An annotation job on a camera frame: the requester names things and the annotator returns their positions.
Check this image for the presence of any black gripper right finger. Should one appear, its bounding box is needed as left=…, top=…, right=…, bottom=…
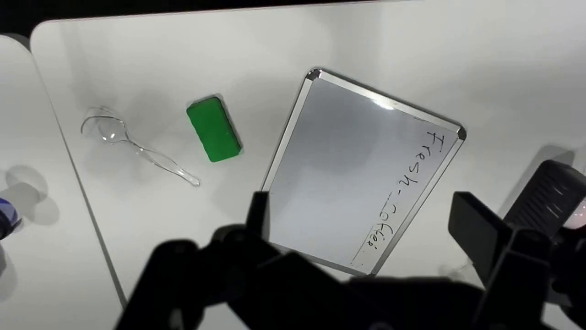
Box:
left=447, top=189, right=522, bottom=290

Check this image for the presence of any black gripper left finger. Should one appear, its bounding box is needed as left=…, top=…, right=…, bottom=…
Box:
left=246, top=189, right=273, bottom=246

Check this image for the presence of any metal framed whiteboard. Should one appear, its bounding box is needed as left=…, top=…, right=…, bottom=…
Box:
left=261, top=67, right=469, bottom=279

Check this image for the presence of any green board eraser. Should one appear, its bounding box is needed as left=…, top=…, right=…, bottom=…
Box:
left=186, top=94, right=246, bottom=166

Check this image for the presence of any clear plastic spoon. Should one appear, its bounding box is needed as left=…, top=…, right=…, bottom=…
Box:
left=79, top=107, right=204, bottom=189

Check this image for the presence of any dark blue round object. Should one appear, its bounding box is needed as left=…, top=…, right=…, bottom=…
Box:
left=0, top=197, right=24, bottom=239

